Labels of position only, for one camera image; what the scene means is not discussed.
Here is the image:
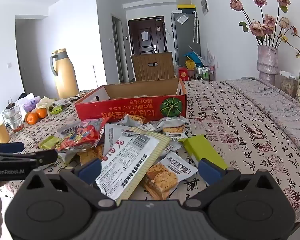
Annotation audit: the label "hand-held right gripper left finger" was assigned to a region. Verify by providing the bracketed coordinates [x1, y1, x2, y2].
[22, 158, 117, 211]

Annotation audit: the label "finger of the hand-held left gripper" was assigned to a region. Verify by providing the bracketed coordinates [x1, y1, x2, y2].
[5, 149, 58, 167]
[0, 142, 25, 153]

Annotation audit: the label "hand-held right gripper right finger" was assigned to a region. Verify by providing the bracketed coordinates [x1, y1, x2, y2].
[183, 159, 282, 210]

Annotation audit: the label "yellow green snack packet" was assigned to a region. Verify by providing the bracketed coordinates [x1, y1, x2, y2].
[39, 135, 63, 151]

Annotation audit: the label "lime green snack box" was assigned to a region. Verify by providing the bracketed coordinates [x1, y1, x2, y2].
[184, 134, 228, 170]

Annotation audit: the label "red snack bag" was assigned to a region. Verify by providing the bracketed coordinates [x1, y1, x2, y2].
[57, 119, 110, 153]

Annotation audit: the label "cream striped white snack packet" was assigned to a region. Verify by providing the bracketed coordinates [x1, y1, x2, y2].
[95, 127, 172, 207]

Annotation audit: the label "red cardboard box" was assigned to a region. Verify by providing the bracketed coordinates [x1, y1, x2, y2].
[74, 78, 187, 122]

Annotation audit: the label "drinking glass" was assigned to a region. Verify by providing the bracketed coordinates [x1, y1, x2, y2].
[4, 105, 24, 133]

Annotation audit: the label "orange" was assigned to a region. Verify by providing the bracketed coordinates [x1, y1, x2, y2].
[25, 112, 39, 125]
[36, 107, 48, 119]

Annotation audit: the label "purple tissue pack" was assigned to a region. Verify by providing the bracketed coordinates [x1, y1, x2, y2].
[22, 99, 42, 113]

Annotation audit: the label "white plastic bag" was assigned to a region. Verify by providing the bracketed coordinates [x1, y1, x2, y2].
[15, 93, 35, 108]

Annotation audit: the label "yellow thermos jug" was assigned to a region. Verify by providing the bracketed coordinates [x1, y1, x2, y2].
[49, 48, 80, 99]

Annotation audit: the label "grey quilted cloth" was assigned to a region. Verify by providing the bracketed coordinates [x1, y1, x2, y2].
[225, 76, 300, 153]

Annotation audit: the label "red gift box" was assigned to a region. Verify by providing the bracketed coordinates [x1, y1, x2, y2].
[178, 67, 195, 80]

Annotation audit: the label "pale purple dried grass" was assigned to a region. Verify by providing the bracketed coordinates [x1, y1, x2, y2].
[202, 45, 217, 67]

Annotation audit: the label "clear storage container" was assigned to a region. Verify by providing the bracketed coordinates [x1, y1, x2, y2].
[275, 70, 298, 99]

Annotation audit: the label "wooden chair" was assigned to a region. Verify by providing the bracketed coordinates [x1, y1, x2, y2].
[130, 52, 176, 82]

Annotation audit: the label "blue bag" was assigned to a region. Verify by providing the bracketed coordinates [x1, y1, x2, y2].
[182, 52, 200, 63]

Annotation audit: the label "pink textured vase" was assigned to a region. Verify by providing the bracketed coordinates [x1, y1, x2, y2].
[257, 45, 279, 85]

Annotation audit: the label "white interior door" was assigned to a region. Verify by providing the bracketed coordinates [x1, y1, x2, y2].
[112, 16, 129, 83]

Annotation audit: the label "grey refrigerator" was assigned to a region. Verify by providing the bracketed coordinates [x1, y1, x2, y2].
[171, 11, 201, 65]

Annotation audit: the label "dark brown entrance door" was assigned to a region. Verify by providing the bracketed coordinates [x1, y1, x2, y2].
[128, 17, 167, 55]

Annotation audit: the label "white folded umbrella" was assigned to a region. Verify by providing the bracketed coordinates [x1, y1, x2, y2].
[192, 11, 199, 43]

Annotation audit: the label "dried pink roses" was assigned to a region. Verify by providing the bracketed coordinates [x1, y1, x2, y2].
[227, 0, 298, 48]

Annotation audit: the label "paper sheet on refrigerator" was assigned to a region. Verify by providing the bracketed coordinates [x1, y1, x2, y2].
[176, 14, 190, 25]

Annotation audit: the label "yellow flat box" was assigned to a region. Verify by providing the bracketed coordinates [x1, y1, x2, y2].
[177, 4, 197, 12]

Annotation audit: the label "white wire storage cart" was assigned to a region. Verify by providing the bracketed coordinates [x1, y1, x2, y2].
[195, 65, 215, 80]

